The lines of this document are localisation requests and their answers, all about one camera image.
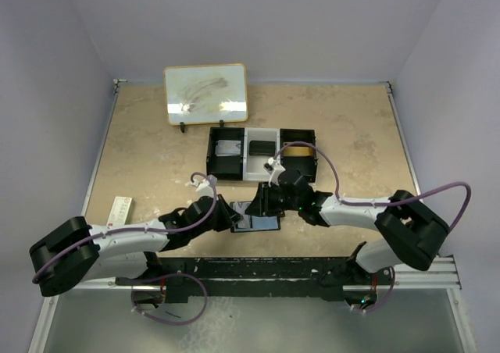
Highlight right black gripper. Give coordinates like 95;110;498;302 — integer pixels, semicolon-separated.
245;181;302;217

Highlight black leather card holder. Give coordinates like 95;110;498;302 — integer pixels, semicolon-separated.
230;201;280;233

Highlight black white card sorting tray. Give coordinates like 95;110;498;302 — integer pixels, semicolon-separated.
205;127;318;183

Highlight white board with yellow rim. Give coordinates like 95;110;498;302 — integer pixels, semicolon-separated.
163;63;248;127

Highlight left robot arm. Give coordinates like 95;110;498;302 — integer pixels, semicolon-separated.
29;196;242;297

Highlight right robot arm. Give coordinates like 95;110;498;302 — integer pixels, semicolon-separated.
245;170;450;283

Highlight gold cards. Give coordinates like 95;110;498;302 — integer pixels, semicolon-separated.
281;143;315;157

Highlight black VIP cards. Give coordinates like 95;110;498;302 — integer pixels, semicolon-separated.
248;140;276;157

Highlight silver VIP cards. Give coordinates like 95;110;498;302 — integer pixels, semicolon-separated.
215;140;241;157

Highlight small white green box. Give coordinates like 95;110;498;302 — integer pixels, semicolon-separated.
106;196;133;227

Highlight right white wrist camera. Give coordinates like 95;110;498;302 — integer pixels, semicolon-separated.
264;157;285;186

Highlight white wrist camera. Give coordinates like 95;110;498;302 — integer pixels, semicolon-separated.
190;172;217;198
264;157;285;186

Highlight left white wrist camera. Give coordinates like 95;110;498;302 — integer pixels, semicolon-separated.
190;172;217;198

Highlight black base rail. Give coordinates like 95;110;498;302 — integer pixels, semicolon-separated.
116;257;391;303

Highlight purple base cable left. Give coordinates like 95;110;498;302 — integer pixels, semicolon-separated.
130;274;207;326

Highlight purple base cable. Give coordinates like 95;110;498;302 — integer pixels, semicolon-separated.
349;266;396;314
130;274;207;326

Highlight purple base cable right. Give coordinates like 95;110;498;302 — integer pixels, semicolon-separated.
349;266;396;314

